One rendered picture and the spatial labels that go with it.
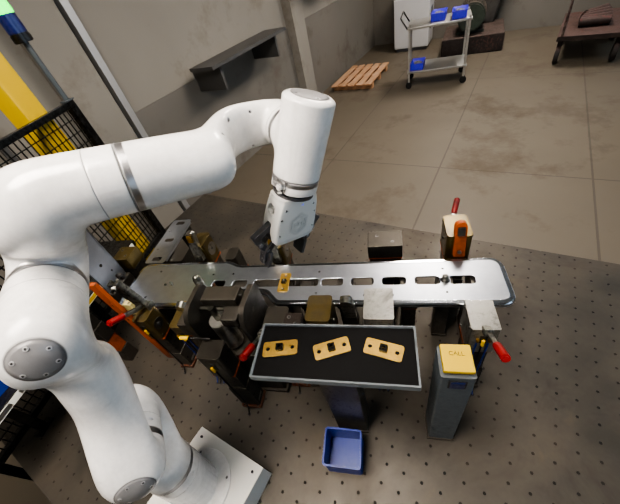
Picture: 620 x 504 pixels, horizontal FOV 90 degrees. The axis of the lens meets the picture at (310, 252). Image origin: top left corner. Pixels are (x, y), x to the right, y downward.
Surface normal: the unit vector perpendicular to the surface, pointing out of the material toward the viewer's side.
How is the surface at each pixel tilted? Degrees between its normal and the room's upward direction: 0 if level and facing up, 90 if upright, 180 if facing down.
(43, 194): 65
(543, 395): 0
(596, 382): 0
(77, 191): 70
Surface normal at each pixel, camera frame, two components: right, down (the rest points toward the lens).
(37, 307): 0.38, -0.79
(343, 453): -0.21, -0.70
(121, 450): 0.50, 0.09
